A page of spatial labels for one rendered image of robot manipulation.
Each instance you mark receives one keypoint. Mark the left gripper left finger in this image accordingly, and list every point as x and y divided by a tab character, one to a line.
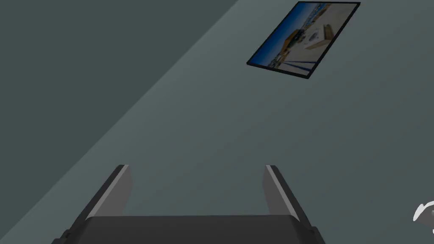
113	195

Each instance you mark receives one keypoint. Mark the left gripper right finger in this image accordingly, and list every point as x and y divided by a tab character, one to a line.
279	196

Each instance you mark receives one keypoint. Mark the white curved object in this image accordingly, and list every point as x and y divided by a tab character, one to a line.
424	211

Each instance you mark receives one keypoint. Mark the black framed beach picture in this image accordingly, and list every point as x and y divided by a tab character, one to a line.
305	39

